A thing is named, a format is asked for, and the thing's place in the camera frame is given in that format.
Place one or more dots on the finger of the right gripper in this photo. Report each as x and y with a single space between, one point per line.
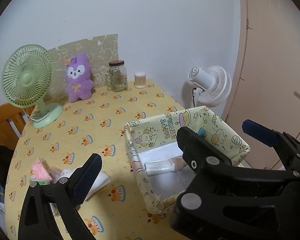
285 145

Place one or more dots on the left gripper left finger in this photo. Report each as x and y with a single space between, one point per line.
36 218

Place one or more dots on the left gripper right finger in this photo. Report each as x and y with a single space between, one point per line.
228 202

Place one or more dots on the beige door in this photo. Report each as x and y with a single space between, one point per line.
266 81

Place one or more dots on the black garment on chair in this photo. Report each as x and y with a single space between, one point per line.
6 155

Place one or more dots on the yellow cartoon storage box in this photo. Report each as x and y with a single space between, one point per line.
155 139

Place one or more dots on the wooden chair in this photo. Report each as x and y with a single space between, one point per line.
12 122

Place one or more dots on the yellow patterned tablecloth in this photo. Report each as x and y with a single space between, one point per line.
117 211

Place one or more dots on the white standing fan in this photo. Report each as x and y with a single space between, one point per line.
213 85

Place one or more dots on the purple plush bunny toy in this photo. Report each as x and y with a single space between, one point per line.
79 84

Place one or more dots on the green desk fan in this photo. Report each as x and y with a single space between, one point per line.
26 79

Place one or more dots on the cotton swab container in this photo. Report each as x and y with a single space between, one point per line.
140 80

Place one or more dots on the glass jar with lid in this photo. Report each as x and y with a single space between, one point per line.
116 76

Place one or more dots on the beige cartoon board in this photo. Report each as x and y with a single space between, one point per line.
100 50

